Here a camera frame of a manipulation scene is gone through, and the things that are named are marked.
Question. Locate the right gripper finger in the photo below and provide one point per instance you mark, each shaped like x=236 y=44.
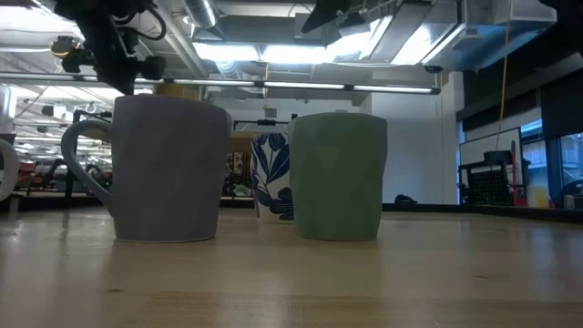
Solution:
x=325 y=16

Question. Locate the plain white mug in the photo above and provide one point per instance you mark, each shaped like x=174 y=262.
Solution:
x=10 y=173

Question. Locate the white blue floral mug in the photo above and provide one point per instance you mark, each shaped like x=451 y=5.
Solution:
x=271 y=182

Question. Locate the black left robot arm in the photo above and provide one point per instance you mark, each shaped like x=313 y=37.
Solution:
x=91 y=7

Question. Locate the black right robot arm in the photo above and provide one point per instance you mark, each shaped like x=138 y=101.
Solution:
x=569 y=7

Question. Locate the long ceiling light bar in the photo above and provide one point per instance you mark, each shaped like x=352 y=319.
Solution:
x=309 y=85

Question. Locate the lavender grey faceted mug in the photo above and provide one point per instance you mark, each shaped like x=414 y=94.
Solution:
x=168 y=173

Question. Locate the green faceted mug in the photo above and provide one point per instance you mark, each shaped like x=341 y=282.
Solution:
x=337 y=182

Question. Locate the colourful patterned box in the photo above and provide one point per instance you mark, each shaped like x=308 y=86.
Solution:
x=239 y=173

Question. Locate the whiteboard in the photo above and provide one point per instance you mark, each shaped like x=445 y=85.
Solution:
x=473 y=150

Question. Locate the small black object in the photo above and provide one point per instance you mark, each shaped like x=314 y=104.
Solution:
x=405 y=199

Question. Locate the black crate cart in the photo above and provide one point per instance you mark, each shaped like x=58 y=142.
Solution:
x=489 y=184

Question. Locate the yellow container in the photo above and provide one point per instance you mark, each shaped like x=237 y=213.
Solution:
x=538 y=197

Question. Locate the round silver air duct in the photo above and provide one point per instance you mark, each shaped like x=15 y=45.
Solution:
x=202 y=11

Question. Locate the rectangular silver air duct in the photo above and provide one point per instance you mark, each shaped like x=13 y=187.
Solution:
x=492 y=36

